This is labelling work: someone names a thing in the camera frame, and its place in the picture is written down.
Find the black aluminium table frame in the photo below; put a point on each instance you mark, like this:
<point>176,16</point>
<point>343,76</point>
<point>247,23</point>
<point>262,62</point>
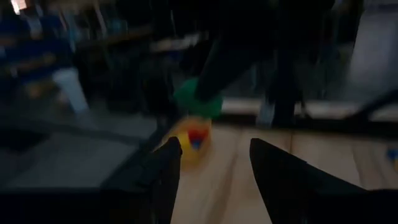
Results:
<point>311,127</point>

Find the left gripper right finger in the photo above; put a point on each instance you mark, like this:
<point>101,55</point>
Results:
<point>286,193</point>

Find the red cube block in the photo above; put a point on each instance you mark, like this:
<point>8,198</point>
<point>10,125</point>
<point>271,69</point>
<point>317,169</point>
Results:
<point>197,134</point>

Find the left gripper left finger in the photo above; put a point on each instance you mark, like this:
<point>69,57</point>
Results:
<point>155,186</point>

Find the green cube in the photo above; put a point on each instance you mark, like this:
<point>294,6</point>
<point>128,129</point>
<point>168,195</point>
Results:
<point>199,109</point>

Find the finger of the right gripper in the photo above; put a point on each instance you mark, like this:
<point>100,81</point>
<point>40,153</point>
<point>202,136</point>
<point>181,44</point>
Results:
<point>227,65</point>

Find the blue cube block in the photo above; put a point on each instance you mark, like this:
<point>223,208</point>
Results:
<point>196,145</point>
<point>393,154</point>

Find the yellow plastic bin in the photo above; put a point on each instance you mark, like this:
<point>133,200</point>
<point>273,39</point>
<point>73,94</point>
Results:
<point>186,137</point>

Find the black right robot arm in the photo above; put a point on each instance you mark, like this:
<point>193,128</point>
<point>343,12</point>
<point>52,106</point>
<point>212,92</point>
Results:
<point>284,93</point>

